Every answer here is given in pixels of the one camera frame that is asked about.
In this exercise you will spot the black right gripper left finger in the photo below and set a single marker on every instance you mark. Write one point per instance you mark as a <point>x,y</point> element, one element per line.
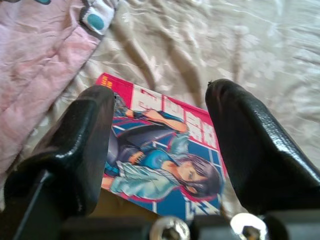
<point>80,155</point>

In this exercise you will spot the pink cartoon print blanket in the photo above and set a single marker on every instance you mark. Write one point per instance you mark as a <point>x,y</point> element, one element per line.
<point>37,62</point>

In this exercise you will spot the colourful manga comic book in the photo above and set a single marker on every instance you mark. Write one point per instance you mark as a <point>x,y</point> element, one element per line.
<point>162,155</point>

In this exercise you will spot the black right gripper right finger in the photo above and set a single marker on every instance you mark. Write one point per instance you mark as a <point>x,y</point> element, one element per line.
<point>260,155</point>

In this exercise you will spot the beige floral bedspread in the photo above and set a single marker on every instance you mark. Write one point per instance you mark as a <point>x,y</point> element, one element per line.
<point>225,45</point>

